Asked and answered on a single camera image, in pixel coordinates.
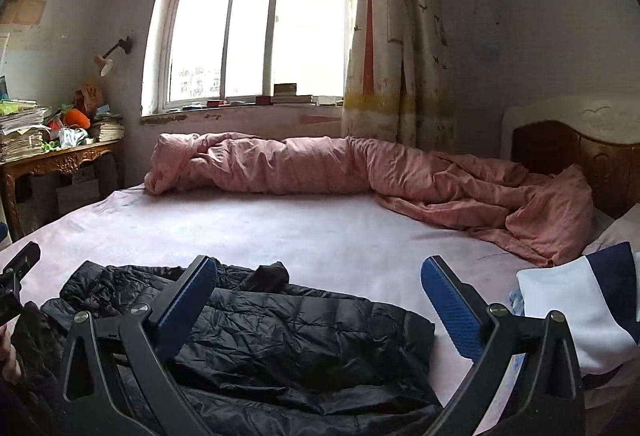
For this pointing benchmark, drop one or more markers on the white and wooden headboard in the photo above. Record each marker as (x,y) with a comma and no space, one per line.
(550,151)

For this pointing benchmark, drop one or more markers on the white and navy folded garment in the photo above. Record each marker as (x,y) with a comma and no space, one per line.
(560,301)

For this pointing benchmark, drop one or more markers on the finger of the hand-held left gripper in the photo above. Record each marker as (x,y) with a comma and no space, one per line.
(22,258)
(3,233)

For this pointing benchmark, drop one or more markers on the white framed window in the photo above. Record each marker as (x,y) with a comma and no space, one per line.
(250,31)

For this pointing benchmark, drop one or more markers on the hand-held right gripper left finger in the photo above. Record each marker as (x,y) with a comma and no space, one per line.
(192,296)

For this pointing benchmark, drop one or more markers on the carved wooden desk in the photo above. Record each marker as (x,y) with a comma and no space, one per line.
(60,158)

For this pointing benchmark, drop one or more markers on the tree print curtain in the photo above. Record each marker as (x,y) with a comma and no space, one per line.
(380,41)

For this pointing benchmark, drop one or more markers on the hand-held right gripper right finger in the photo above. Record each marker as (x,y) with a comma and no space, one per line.
(450,306)

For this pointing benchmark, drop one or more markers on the black down jacket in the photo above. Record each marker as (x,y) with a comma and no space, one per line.
(300,341)

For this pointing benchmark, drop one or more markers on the wall lamp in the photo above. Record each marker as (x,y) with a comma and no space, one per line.
(106,66)

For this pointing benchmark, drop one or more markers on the pink duvet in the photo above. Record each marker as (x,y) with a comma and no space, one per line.
(280,163)

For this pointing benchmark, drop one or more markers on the pink pillow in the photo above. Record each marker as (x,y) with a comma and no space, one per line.
(620,231)

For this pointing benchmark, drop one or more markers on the orange plush toy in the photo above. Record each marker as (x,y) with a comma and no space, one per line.
(77,117)

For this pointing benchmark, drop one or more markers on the person's left hand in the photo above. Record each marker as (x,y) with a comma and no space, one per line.
(7,356)

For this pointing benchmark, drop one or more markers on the books on window sill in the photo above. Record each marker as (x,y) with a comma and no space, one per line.
(290,91)

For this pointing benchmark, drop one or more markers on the stack of papers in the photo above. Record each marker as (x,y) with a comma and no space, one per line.
(22,131)

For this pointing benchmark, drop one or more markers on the brown paper sheet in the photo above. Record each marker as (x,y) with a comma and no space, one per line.
(22,11)

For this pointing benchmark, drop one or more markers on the blue-grey folded garment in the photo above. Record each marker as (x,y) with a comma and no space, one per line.
(516,302)

